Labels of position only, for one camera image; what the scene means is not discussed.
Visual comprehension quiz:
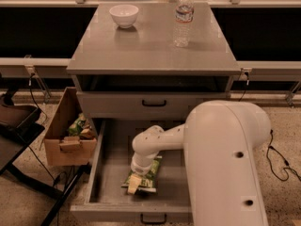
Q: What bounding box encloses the green snack bag in box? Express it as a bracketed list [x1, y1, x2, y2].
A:
[68, 113, 87, 137]

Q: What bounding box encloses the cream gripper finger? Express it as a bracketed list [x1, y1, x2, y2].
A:
[128, 174, 142, 194]

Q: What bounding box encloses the black cable at left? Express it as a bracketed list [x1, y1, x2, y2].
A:
[27, 73, 76, 226]

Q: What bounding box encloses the black cable on floor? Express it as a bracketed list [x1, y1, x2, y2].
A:
[265, 128, 301, 183]

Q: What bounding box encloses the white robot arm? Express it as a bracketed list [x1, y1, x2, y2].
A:
[131, 101, 271, 226]

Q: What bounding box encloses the green jalapeno chip bag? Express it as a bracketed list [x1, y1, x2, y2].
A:
[121, 156, 162, 193]

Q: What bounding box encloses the white ceramic bowl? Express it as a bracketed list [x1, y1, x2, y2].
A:
[109, 5, 139, 28]

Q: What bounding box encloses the clear plastic water bottle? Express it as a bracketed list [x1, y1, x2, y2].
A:
[173, 0, 194, 47]

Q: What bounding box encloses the grey drawer cabinet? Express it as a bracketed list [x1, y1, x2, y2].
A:
[67, 2, 240, 131]

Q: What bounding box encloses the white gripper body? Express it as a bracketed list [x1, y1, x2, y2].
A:
[131, 153, 155, 175]

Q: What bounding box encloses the brown cardboard box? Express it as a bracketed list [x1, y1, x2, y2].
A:
[43, 88, 97, 166]

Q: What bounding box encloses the dark rolling cart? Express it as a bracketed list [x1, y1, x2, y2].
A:
[0, 79, 89, 226]

